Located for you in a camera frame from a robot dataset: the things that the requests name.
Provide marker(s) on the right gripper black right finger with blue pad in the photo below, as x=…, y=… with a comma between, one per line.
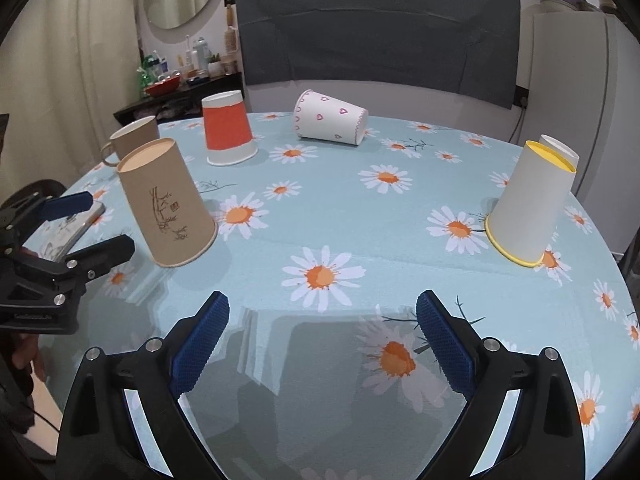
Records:
x=544, y=439

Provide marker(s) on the white cup yellow rim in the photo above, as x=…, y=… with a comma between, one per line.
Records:
x=521, y=224

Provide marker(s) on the black side shelf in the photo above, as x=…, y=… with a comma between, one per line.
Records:
x=181, y=104

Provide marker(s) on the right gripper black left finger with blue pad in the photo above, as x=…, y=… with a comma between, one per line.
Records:
x=97, y=438

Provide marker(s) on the red and white paper cup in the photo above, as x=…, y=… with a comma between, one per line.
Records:
x=228, y=137

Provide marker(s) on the dark grey chair back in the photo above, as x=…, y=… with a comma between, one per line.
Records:
x=466, y=47

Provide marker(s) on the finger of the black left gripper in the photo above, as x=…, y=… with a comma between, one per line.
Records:
x=79, y=268
x=65, y=206

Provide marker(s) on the smartphone with patterned case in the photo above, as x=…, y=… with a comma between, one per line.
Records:
x=60, y=236

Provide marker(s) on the cream curtain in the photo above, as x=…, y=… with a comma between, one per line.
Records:
x=66, y=67

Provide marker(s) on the brown kraft paper cup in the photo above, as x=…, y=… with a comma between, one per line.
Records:
x=166, y=204

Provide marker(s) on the white cup behind yellow cup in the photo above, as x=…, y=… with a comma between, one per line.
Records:
x=568, y=153

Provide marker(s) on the white refrigerator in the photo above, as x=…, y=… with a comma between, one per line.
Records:
x=583, y=90

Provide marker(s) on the person's left hand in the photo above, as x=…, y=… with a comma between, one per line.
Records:
x=27, y=356

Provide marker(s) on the daisy print blue tablecloth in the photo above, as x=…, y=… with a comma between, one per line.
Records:
x=322, y=251

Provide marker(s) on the tall beige bottle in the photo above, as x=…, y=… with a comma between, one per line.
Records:
x=230, y=34

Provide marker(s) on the beige ceramic mug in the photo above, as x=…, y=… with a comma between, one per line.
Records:
x=128, y=138

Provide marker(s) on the white thermos bottle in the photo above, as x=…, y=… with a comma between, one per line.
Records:
x=202, y=54

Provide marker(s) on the small potted plant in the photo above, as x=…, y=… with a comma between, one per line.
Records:
x=214, y=66

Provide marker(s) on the red bowl on shelf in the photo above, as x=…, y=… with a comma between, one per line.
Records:
x=163, y=87

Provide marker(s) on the white heart pattern paper cup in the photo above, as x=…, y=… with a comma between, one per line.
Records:
x=325, y=118

